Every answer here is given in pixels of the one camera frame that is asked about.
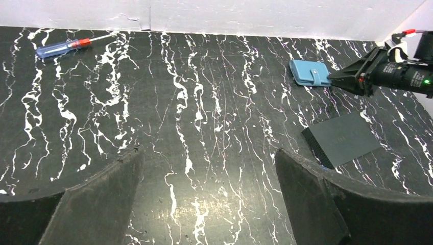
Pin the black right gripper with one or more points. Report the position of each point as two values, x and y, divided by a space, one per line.
375 70

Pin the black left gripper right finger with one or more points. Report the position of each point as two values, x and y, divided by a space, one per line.
325 207

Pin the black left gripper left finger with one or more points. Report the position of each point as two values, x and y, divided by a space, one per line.
90 207

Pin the blue leather card holder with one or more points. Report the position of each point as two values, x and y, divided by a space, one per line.
310 73

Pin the dark grey perforated box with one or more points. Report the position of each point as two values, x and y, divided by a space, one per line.
340 140

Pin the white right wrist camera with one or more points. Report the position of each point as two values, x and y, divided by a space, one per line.
397 48

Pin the blue red handled screwdriver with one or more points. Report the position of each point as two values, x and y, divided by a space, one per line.
65 47

